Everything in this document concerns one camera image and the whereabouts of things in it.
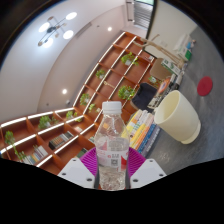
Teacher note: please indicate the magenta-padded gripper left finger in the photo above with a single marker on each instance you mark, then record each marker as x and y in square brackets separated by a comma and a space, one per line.
[78, 171]

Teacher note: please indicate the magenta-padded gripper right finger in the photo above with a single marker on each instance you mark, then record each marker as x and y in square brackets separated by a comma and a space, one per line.
[146, 171]

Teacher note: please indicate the clear plastic water bottle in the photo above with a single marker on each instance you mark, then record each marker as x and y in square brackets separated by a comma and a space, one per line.
[111, 146]

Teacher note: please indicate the colourful book stack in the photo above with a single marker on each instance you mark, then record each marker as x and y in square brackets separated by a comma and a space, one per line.
[141, 130]

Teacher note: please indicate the dark blue chair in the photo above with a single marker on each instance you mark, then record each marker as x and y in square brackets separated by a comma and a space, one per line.
[144, 96]

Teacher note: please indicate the recessed ceiling spotlight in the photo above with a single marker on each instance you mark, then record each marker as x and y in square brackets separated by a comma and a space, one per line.
[109, 29]
[64, 91]

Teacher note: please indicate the flat round red coaster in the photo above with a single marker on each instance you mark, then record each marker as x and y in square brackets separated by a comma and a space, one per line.
[204, 86]

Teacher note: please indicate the orange wooden shelf unit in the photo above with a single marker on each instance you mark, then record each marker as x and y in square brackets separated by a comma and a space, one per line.
[110, 71]

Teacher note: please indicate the wooden artist mannequin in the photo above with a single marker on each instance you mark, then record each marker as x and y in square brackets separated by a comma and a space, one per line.
[163, 50]

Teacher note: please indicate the branched ceiling lamp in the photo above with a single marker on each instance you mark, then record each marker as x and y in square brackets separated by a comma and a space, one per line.
[55, 29]

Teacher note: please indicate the grey window curtain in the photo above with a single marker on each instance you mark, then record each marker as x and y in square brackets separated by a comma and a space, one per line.
[143, 15]

